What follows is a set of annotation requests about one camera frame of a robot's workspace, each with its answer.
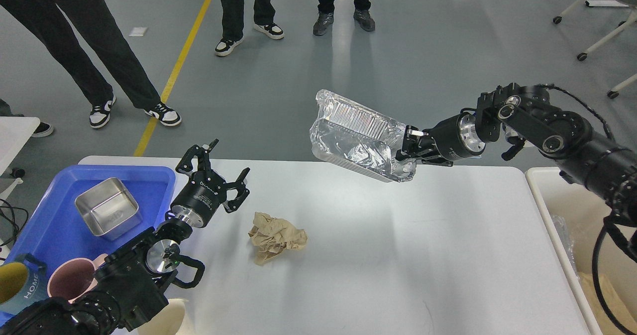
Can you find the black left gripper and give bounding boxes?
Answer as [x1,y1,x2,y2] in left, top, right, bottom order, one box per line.
[170,138,250,228]

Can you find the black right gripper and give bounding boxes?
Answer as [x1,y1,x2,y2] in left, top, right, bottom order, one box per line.
[396,113,486,167]

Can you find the aluminium foil tray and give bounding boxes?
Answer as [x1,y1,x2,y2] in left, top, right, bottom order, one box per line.
[310,89,417,183]

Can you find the stainless steel tray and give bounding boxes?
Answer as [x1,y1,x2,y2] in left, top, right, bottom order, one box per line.
[75,178,142,240]

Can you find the pink ribbed mug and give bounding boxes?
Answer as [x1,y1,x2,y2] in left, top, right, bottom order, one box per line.
[46,254,107,303]

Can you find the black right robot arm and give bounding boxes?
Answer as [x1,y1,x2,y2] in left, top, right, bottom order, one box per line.
[395,83,637,335]

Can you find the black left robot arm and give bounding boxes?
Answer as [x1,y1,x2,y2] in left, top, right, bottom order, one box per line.
[1,139,250,335]

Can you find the crumpled brown paper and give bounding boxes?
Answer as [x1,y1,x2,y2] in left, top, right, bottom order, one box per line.
[248,212,309,266]

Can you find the cream cup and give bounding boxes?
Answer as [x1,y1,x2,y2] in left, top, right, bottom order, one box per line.
[137,298,197,335]

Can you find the cream plastic bin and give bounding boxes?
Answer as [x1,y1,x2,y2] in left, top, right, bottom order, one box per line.
[525,167,637,335]

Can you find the person with grey sneakers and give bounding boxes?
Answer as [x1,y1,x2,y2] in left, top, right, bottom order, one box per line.
[313,0,376,37]

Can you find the person with black-white sneakers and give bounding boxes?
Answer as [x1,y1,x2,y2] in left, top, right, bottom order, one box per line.
[214,0,285,57]

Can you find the white rolling chair base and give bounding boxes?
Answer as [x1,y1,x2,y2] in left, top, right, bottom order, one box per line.
[552,0,637,100]

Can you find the white side table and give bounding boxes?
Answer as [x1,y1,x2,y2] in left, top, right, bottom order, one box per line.
[0,116,40,174]

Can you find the dark teal mug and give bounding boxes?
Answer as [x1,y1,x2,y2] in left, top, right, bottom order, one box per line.
[0,253,49,315]

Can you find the brown paper in bin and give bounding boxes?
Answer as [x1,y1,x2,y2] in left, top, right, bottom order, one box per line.
[577,272,637,335]

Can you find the black cables on floor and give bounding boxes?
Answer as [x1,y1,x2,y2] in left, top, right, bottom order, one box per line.
[0,198,30,248]

